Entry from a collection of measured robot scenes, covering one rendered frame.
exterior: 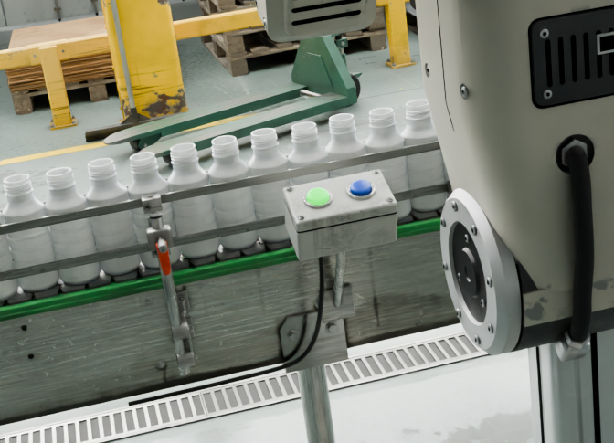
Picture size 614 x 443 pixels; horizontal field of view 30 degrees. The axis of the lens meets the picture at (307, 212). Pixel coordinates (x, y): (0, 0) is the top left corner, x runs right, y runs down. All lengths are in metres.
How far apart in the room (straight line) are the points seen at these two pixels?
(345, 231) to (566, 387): 0.50
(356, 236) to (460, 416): 1.65
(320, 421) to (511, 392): 1.45
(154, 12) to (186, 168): 4.49
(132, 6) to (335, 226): 4.65
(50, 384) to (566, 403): 0.84
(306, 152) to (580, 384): 0.68
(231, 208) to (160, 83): 4.54
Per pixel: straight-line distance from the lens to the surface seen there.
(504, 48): 0.94
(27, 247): 1.66
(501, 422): 3.11
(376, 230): 1.54
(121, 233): 1.66
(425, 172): 1.73
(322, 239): 1.53
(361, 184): 1.54
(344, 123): 1.68
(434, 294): 1.77
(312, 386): 1.81
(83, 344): 1.69
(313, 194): 1.53
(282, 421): 3.21
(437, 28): 1.00
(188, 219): 1.66
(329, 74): 5.98
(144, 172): 1.64
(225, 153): 1.65
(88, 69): 6.98
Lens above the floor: 1.63
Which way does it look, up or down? 20 degrees down
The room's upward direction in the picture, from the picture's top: 8 degrees counter-clockwise
